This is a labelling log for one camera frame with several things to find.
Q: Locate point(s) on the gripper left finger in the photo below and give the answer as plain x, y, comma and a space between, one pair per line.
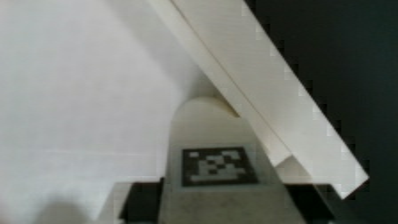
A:
142, 206

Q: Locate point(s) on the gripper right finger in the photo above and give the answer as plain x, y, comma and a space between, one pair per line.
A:
310, 204

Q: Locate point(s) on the white table leg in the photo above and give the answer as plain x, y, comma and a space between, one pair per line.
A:
223, 188

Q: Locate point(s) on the white square tabletop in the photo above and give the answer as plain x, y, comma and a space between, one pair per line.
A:
97, 77

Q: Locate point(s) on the white L-shaped fence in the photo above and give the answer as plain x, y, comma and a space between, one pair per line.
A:
241, 46

